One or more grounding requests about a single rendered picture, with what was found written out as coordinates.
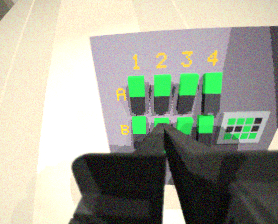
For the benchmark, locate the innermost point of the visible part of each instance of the grey switch panel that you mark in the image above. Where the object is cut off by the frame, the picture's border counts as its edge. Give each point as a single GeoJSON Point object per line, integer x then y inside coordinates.
{"type": "Point", "coordinates": [217, 85]}

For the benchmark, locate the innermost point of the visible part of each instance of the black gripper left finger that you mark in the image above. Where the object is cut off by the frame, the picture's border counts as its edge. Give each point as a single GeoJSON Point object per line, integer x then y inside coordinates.
{"type": "Point", "coordinates": [144, 170]}

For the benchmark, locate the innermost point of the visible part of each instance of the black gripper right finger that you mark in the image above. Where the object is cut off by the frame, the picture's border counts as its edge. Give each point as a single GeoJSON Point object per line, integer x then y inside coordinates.
{"type": "Point", "coordinates": [201, 173]}

